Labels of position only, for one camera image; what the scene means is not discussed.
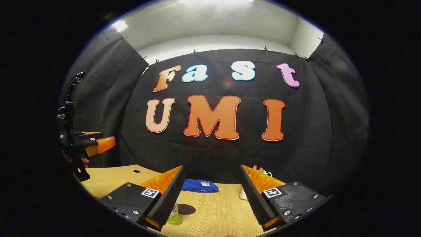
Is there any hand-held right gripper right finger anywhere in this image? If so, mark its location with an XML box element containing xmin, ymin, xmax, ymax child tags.
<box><xmin>239</xmin><ymin>165</ymin><xmax>330</xmax><ymax>232</ymax></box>

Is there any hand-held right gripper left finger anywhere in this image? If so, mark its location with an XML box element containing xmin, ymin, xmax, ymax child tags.
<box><xmin>98</xmin><ymin>165</ymin><xmax>185</xmax><ymax>232</ymax></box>

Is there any white green-label water bottle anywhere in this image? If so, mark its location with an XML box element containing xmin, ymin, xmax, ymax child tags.
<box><xmin>166</xmin><ymin>198</ymin><xmax>182</xmax><ymax>225</ymax></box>

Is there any white toaster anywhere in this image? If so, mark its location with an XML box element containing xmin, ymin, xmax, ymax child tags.
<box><xmin>239</xmin><ymin>170</ymin><xmax>273</xmax><ymax>200</ymax></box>

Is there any blue folded towel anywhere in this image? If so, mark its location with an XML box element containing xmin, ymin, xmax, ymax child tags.
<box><xmin>182</xmin><ymin>179</ymin><xmax>219</xmax><ymax>193</ymax></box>

